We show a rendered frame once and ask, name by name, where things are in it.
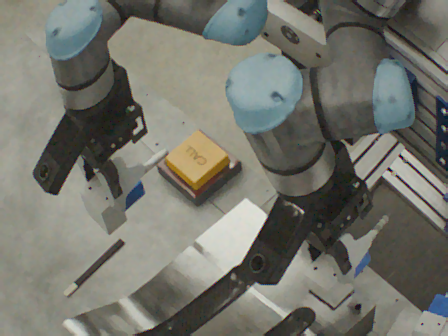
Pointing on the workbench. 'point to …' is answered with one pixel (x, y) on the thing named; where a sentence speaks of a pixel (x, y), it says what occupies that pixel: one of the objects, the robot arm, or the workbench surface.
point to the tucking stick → (93, 267)
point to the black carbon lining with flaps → (223, 289)
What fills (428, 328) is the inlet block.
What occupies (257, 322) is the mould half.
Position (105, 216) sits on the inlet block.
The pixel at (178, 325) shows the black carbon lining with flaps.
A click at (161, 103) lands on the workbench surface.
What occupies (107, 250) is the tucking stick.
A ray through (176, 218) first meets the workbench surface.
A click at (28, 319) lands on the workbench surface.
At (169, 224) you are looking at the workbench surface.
